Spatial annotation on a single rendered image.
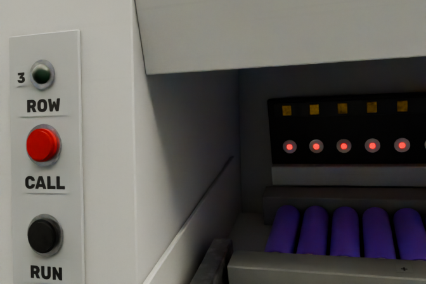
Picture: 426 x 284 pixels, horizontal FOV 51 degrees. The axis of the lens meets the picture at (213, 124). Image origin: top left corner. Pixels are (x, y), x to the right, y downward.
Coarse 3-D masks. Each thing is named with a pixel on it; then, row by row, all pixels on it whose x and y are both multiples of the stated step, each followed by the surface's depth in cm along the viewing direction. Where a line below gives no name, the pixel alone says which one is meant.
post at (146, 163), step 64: (0, 0) 23; (64, 0) 22; (128, 0) 21; (0, 64) 23; (128, 64) 20; (0, 128) 23; (128, 128) 20; (192, 128) 28; (0, 192) 23; (128, 192) 20; (192, 192) 27; (0, 256) 23; (128, 256) 20
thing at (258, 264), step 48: (336, 96) 34; (384, 96) 32; (288, 144) 35; (336, 144) 34; (384, 144) 33; (288, 192) 35; (336, 192) 34; (384, 192) 33; (192, 240) 26; (240, 240) 33; (288, 240) 29; (336, 240) 28; (384, 240) 27
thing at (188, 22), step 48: (144, 0) 21; (192, 0) 20; (240, 0) 19; (288, 0) 19; (336, 0) 18; (384, 0) 18; (144, 48) 21; (192, 48) 21; (240, 48) 20; (288, 48) 19; (336, 48) 19; (384, 48) 18
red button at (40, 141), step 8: (32, 136) 21; (40, 136) 21; (48, 136) 21; (32, 144) 21; (40, 144) 21; (48, 144) 21; (56, 144) 21; (32, 152) 21; (40, 152) 21; (48, 152) 21; (40, 160) 21
